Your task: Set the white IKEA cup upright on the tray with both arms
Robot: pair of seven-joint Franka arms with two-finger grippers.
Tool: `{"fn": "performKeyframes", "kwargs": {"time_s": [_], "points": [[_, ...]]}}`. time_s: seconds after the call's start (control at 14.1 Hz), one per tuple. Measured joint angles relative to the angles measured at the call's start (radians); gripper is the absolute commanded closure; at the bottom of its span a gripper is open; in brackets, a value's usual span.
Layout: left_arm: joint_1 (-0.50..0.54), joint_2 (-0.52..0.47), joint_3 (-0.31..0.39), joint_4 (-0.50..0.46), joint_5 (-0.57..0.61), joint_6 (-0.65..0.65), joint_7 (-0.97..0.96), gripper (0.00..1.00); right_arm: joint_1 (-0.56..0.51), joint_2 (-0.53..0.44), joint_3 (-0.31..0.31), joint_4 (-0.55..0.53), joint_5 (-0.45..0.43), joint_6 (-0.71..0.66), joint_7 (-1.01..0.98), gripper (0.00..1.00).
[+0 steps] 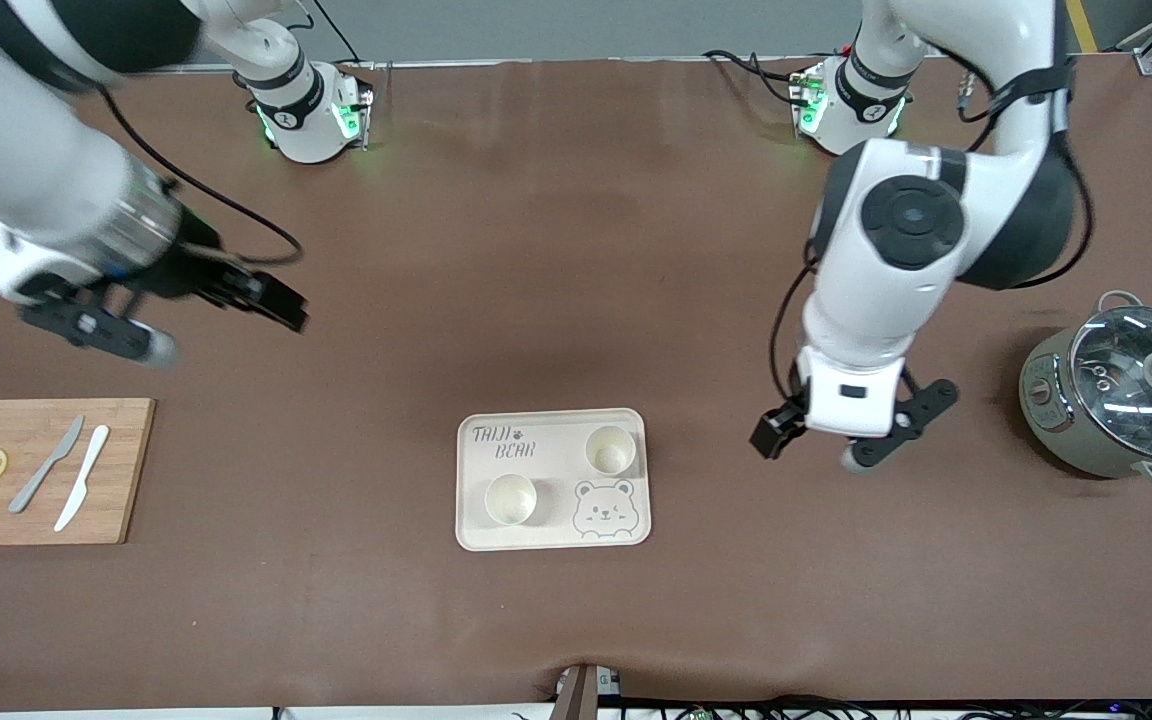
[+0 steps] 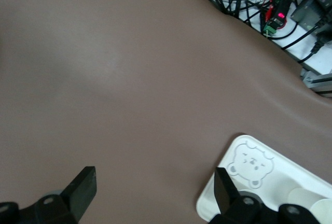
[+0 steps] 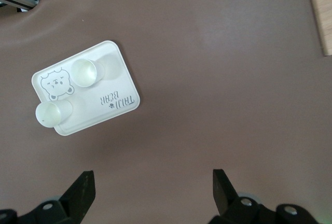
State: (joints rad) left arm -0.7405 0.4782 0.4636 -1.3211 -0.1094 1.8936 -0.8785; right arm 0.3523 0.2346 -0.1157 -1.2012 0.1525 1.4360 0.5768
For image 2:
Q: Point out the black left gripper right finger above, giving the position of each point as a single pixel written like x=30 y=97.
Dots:
x=225 y=195

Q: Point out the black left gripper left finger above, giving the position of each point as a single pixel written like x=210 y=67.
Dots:
x=83 y=190

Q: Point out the beige bear print tray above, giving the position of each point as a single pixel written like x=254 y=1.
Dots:
x=280 y=172

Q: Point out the green terminal connector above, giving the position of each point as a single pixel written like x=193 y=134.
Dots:
x=269 y=29

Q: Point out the circuit board with red display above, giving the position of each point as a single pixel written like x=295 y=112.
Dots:
x=278 y=19

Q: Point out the dark grey electronics box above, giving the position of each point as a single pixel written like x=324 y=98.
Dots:
x=311 y=8

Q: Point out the aluminium profile bracket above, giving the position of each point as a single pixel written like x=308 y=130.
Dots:
x=321 y=82

